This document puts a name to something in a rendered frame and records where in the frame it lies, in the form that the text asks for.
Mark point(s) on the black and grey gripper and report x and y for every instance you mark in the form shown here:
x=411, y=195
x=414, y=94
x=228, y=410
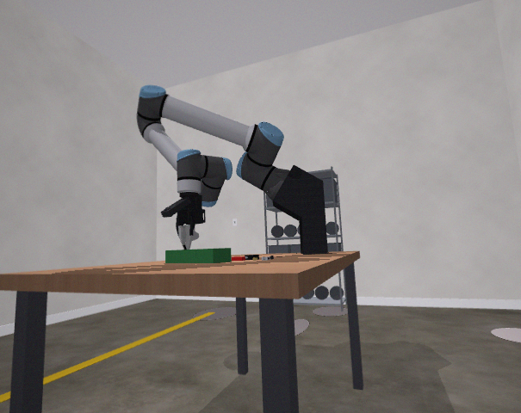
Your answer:
x=191, y=214

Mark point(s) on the green three-compartment bin rack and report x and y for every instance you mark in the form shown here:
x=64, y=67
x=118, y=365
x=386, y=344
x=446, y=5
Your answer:
x=198, y=256

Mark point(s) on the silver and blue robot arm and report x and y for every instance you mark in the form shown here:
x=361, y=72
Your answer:
x=202, y=174

